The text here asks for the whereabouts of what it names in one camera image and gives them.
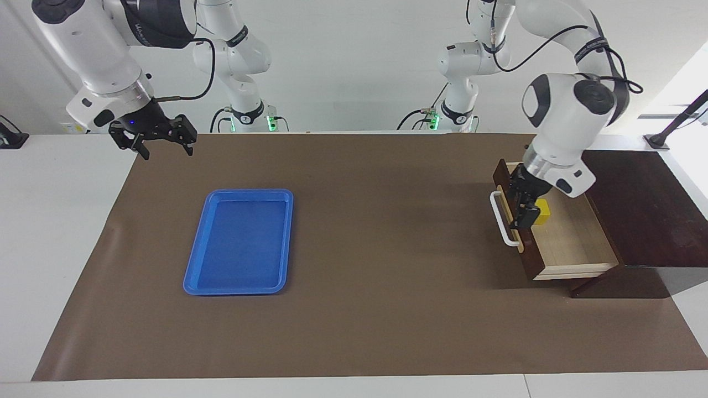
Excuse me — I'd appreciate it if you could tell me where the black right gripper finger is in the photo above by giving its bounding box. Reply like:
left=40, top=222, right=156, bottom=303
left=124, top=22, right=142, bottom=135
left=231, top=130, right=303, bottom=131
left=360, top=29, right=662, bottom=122
left=108, top=124, right=150, bottom=161
left=168, top=114, right=199, bottom=157

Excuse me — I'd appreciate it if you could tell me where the yellow block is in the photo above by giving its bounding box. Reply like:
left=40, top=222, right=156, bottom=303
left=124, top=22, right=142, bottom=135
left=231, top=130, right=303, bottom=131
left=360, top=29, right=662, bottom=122
left=531, top=198, right=552, bottom=226

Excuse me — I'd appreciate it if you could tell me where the wooden drawer with white handle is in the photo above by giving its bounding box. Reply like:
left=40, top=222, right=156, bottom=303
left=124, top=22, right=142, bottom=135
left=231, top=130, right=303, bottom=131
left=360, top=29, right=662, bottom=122
left=490, top=159, right=621, bottom=281

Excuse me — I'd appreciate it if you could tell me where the black device on table edge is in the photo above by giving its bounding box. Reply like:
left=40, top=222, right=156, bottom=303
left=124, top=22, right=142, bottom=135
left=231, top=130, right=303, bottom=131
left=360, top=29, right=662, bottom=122
left=0, top=115, right=30, bottom=150

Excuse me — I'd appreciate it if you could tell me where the blue plastic tray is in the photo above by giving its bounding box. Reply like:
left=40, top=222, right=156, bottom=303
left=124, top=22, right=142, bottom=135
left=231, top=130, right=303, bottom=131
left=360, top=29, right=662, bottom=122
left=183, top=188, right=294, bottom=296

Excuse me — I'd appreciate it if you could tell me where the dark wooden cabinet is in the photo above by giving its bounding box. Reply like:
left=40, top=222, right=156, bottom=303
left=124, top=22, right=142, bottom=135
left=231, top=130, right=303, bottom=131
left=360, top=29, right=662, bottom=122
left=569, top=150, right=708, bottom=300

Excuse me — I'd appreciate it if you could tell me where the brown table mat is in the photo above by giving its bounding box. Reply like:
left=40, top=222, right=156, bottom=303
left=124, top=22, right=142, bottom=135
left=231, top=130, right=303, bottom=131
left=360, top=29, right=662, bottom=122
left=32, top=133, right=708, bottom=382

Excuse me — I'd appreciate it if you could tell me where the black right arm base cable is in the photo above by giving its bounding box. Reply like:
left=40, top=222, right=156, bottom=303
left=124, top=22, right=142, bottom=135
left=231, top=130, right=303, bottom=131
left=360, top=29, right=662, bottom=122
left=210, top=105, right=289, bottom=133

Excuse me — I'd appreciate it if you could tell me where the black arm base cable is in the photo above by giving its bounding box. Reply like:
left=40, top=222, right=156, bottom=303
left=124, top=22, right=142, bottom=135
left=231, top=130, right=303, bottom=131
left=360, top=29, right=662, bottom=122
left=397, top=82, right=450, bottom=131
left=210, top=105, right=289, bottom=133

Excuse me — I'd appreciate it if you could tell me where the black left arm base cable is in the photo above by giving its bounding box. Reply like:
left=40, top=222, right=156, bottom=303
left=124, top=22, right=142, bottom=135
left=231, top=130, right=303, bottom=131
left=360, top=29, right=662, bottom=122
left=397, top=82, right=450, bottom=131

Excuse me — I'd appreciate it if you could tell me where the black camera stand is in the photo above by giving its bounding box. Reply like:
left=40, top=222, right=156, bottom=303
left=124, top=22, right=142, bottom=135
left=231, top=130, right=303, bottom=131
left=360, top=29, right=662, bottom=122
left=644, top=90, right=708, bottom=151

